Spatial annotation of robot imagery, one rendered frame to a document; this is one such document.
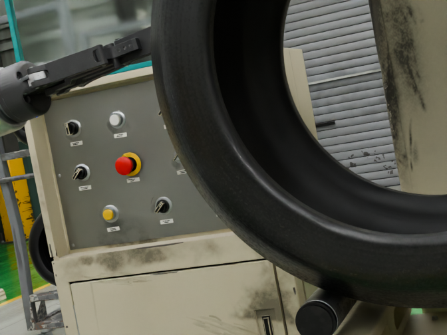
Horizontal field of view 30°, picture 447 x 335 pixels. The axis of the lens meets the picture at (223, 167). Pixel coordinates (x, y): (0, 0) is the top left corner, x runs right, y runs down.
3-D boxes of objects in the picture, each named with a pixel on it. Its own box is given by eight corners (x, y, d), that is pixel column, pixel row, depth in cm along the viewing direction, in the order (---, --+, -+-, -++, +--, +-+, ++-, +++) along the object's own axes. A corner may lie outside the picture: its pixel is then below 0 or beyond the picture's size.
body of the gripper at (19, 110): (-17, 69, 106) (42, 44, 103) (20, 69, 114) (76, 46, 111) (1, 125, 106) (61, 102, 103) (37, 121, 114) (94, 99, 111)
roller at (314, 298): (357, 270, 122) (352, 240, 122) (388, 267, 121) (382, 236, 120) (297, 345, 89) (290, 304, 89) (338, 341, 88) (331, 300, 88)
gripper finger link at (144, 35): (116, 41, 104) (113, 41, 103) (164, 21, 102) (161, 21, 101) (123, 64, 104) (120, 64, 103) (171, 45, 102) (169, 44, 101)
